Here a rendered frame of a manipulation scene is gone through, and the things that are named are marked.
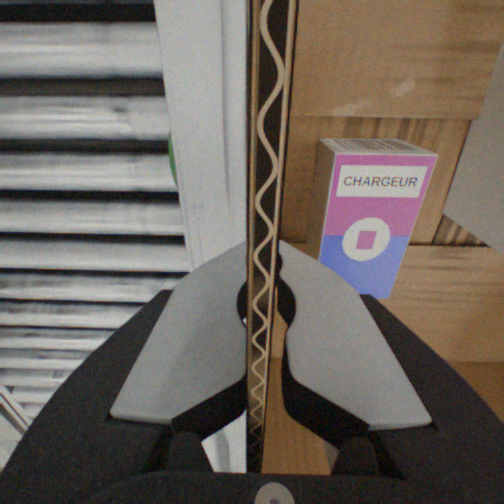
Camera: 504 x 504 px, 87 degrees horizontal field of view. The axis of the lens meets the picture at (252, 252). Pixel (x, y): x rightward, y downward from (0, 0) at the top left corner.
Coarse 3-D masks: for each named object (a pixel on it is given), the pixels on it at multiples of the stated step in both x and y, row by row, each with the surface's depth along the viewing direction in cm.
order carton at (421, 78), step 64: (256, 0) 2; (320, 0) 14; (384, 0) 14; (448, 0) 14; (256, 64) 2; (320, 64) 15; (384, 64) 15; (448, 64) 15; (256, 128) 3; (320, 128) 18; (384, 128) 18; (448, 128) 17; (256, 192) 3; (448, 192) 20; (256, 256) 3; (448, 256) 22; (256, 320) 4; (448, 320) 26; (256, 384) 5; (256, 448) 6; (320, 448) 22
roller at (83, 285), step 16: (0, 272) 44; (16, 272) 45; (32, 272) 45; (48, 272) 45; (64, 272) 45; (80, 272) 45; (96, 272) 45; (112, 272) 45; (128, 272) 45; (0, 288) 43; (16, 288) 43; (32, 288) 43; (48, 288) 43; (64, 288) 43; (80, 288) 43; (96, 288) 43; (112, 288) 43; (128, 288) 43; (144, 288) 43; (160, 288) 43
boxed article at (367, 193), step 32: (320, 160) 17; (352, 160) 14; (384, 160) 14; (416, 160) 14; (320, 192) 17; (352, 192) 15; (384, 192) 15; (416, 192) 15; (320, 224) 17; (352, 224) 16; (384, 224) 16; (320, 256) 17; (352, 256) 17; (384, 256) 17; (384, 288) 19
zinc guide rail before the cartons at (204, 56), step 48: (192, 0) 14; (240, 0) 14; (192, 48) 15; (240, 48) 15; (192, 96) 16; (240, 96) 16; (192, 144) 18; (240, 144) 18; (192, 192) 20; (240, 192) 20; (192, 240) 22; (240, 240) 22; (240, 432) 38
